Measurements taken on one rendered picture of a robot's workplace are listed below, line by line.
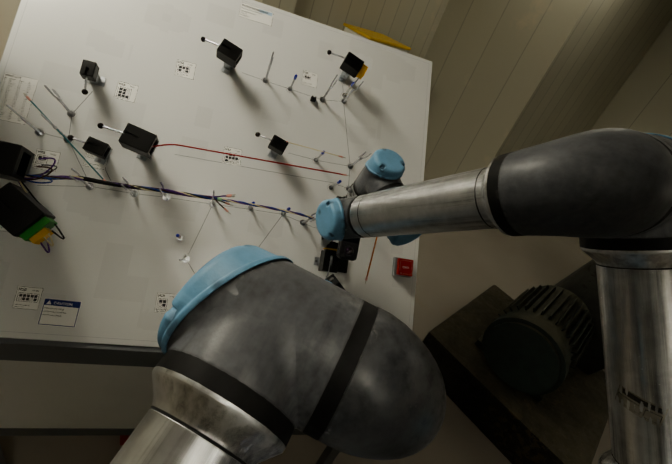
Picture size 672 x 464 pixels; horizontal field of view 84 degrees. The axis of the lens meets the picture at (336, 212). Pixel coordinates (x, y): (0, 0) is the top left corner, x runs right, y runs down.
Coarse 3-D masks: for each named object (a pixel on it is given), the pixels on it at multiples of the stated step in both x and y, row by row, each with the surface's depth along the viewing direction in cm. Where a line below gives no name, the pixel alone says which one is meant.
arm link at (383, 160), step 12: (372, 156) 76; (384, 156) 75; (396, 156) 77; (372, 168) 75; (384, 168) 74; (396, 168) 75; (360, 180) 80; (372, 180) 76; (384, 180) 75; (396, 180) 76; (360, 192) 81; (372, 192) 76
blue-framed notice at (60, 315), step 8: (48, 304) 85; (56, 304) 85; (64, 304) 86; (72, 304) 86; (80, 304) 87; (40, 312) 84; (48, 312) 85; (56, 312) 85; (64, 312) 86; (72, 312) 86; (40, 320) 84; (48, 320) 84; (56, 320) 85; (64, 320) 85; (72, 320) 86
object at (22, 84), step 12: (0, 84) 88; (12, 84) 89; (24, 84) 90; (36, 84) 91; (0, 96) 88; (12, 96) 89; (24, 96) 90; (0, 108) 88; (12, 108) 88; (24, 108) 89; (12, 120) 88
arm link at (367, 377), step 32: (384, 320) 30; (384, 352) 27; (416, 352) 29; (352, 384) 26; (384, 384) 26; (416, 384) 28; (352, 416) 26; (384, 416) 26; (416, 416) 27; (352, 448) 27; (384, 448) 27; (416, 448) 29
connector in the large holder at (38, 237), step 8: (40, 224) 76; (48, 224) 77; (56, 224) 80; (24, 232) 75; (32, 232) 75; (40, 232) 76; (48, 232) 77; (24, 240) 74; (32, 240) 75; (40, 240) 77
